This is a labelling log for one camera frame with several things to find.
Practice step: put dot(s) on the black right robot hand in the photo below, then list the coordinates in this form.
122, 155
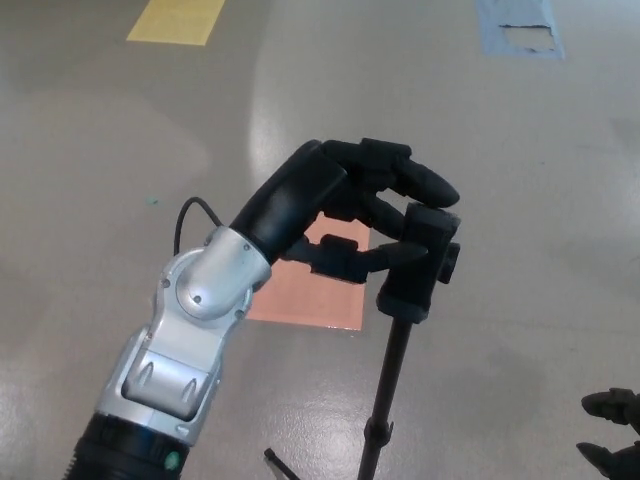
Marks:
620, 405

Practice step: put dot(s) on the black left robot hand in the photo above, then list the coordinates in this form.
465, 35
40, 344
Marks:
290, 195

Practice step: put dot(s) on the black tripod phone stand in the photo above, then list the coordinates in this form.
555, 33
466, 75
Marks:
415, 270

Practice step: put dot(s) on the pink rectangular floor patch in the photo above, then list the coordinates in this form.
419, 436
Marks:
310, 300

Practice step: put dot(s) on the yellow rectangular floor patch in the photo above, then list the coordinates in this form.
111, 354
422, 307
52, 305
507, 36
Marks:
172, 22

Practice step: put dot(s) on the torn blue floor patch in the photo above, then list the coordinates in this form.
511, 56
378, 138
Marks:
492, 25

